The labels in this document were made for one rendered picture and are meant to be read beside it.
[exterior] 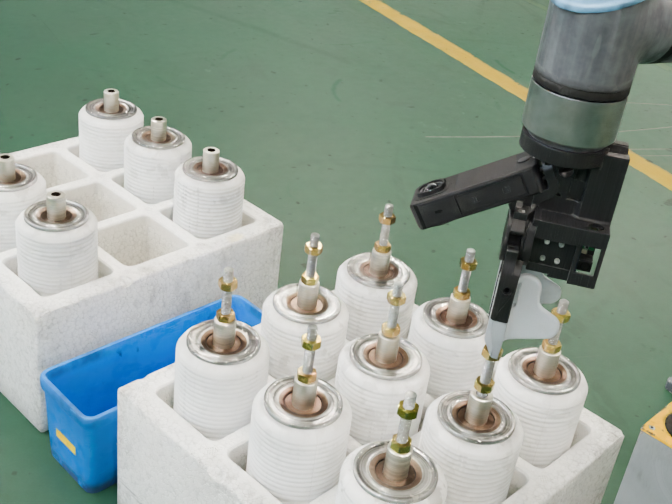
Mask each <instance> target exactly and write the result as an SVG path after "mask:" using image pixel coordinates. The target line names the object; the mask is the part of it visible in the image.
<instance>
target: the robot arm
mask: <svg viewBox="0 0 672 504"><path fill-rule="evenodd" d="M657 63H672V0H550V1H549V6H548V10H547V14H546V18H545V23H544V27H543V31H542V35H541V40H540V44H539V48H538V53H537V57H536V61H535V66H534V70H533V74H532V77H531V81H530V86H529V90H528V94H527V98H526V103H525V107H524V111H523V115H522V123H523V126H522V131H521V135H520V139H519V144H520V146H521V148H522V149H523V150H524V151H525V152H522V153H519V154H516V155H513V156H510V157H506V158H503V159H500V160H497V161H494V162H491V163H488V164H485V165H482V166H479V167H476V168H473V169H470V170H467V171H464V172H461V173H458V174H455V175H452V176H449V177H446V178H440V179H436V180H432V181H430V182H427V183H425V184H423V185H421V186H419V187H418V188H417V189H416V190H415V193H414V196H413V199H412V201H411V204H410V209H411V211H412V214H413V216H414V218H415V221H416V223H417V225H418V227H419V228H420V229H421V230H424V229H427V228H431V227H435V226H440V225H444V224H446V223H449V222H452V221H453V220H456V219H459V218H462V217H466V216H469V215H472V214H475V213H478V212H481V211H485V210H488V209H491V208H494V207H497V206H501V205H504V204H507V203H508V206H509V209H508V214H507V218H506V222H505V227H504V232H503V237H502V242H501V248H500V254H499V260H501V261H500V265H499V269H498V274H497V278H496V283H495V287H494V292H493V296H492V301H491V305H490V310H489V314H488V317H489V321H488V325H487V329H486V333H485V337H484V340H485V343H486V346H487V348H488V351H489V354H490V357H491V358H494V359H497V358H498V355H499V352H500V349H501V346H502V342H503V341H504V340H507V339H549V338H552V337H554V336H555V335H556V334H557V333H558V331H559V326H560V323H559V320H558V318H557V317H555V316H554V315H553V314H551V313H550V312H549V311H547V310H546V309H545V308H544V307H542V305H541V304H552V303H555V302H556V301H558V300H559V298H560V296H561V288H560V286H559V285H557V284H556V283H554V282H553V281H552V280H550V279H549V278H547V277H551V278H556V279H560V280H565V281H567V284H571V285H576V286H581V287H585V288H590V289H594V288H595V285H596V281H597V278H598V275H599V271H600V268H601V265H602V262H603V258H604V255H605V252H606V249H607V245H608V242H609V239H610V225H611V221H612V218H613V215H614V211H615V208H616V205H617V202H618V198H619V195H620V192H621V188H622V185H623V182H624V179H625V175H626V172H627V169H628V165H629V162H630V156H629V155H628V151H629V143H628V142H623V141H618V140H616V137H617V134H618V130H619V127H620V123H621V120H622V116H623V113H624V109H625V106H626V102H627V99H628V95H629V93H630V89H631V86H632V83H633V79H634V76H635V72H636V69H637V65H638V64H657ZM595 249H600V250H601V251H600V254H599V258H598V261H597V264H596V268H595V271H594V274H593V275H589V274H584V273H580V272H577V271H576V269H577V270H581V271H586V272H590V271H591V267H592V264H593V255H594V252H595ZM543 273H545V274H547V277H546V276H544V274H543Z"/></svg>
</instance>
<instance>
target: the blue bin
mask: <svg viewBox="0 0 672 504"><path fill-rule="evenodd" d="M221 303H222V299H219V300H217V301H214V302H212V303H209V304H207V305H204V306H202V307H199V308H197V309H194V310H192V311H189V312H187V313H184V314H182V315H179V316H177V317H174V318H172V319H169V320H167V321H164V322H162V323H159V324H157V325H154V326H152V327H149V328H147V329H144V330H142V331H139V332H137V333H134V334H132V335H129V336H127V337H124V338H122V339H119V340H117V341H114V342H112V343H109V344H107V345H104V346H102V347H99V348H97V349H94V350H92V351H89V352H87V353H84V354H82V355H79V356H77V357H74V358H72V359H70V360H67V361H65V362H62V363H60V364H57V365H55V366H52V367H50V368H47V369H46V370H44V371H43V372H42V373H41V374H40V385H41V388H42V389H43V391H44V392H45V400H46V409H47V418H48V427H49V436H50V445H51V453H52V455H53V457H54V458H55V459H56V460H57V461H58V462H59V463H60V465H61V466H62V467H63V468H64V469H65V470H66V471H67V472H68V473H69V474H70V475H71V476H72V477H73V478H74V480H75V481H76V482H77V483H78V484H79V485H80V486H81V487H82V488H83V489H84V490H85V491H86V492H88V493H97V492H100V491H102V490H104V489H106V488H108V487H110V486H112V485H114V484H116V483H118V389H119V388H120V387H122V386H125V385H127V384H129V383H131V382H133V381H136V380H140V379H143V378H145V377H146V376H147V375H149V374H151V373H153V372H155V371H157V370H160V369H162V368H164V367H166V366H168V365H171V364H173V363H175V357H176V345H177V342H178V340H179V338H180V337H181V336H182V335H183V334H184V333H185V332H186V331H187V330H188V329H189V328H191V327H193V326H195V325H197V324H199V323H201V322H203V321H206V320H211V319H214V318H215V316H216V311H217V310H218V309H219V308H221ZM231 308H232V309H233V310H234V312H235V317H236V320H237V321H240V322H243V323H245V324H247V325H249V326H251V327H254V326H256V325H258V324H260V323H261V320H262V310H261V309H259V308H258V307H256V306H255V305H254V304H252V303H251V302H250V301H248V300H247V299H246V298H244V297H242V296H240V295H232V304H231Z"/></svg>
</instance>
